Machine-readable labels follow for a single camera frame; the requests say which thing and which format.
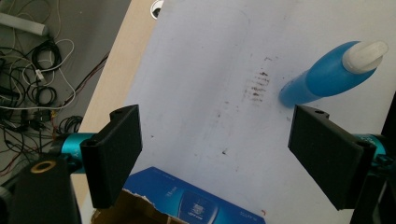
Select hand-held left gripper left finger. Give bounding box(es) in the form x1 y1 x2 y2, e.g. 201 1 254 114
79 104 144 210

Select grey plastic tube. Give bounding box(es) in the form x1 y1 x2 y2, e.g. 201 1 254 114
0 12 50 37

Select white cable grommet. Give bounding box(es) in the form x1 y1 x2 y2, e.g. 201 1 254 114
149 0 164 20

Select brown cardboard box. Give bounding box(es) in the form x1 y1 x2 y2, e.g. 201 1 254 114
90 166 267 224

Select red and black wires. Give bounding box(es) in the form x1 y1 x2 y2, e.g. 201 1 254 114
50 51 110 141

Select black coiled cable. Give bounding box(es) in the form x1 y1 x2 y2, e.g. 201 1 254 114
25 85 59 107
58 115 84 135
30 39 64 72

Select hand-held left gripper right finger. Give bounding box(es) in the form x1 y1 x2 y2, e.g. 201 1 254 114
287 104 378 211

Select blue bottle with white cap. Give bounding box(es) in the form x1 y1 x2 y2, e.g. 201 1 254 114
277 39 389 109

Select tangle of cables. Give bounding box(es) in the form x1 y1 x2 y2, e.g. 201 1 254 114
0 38 78 111

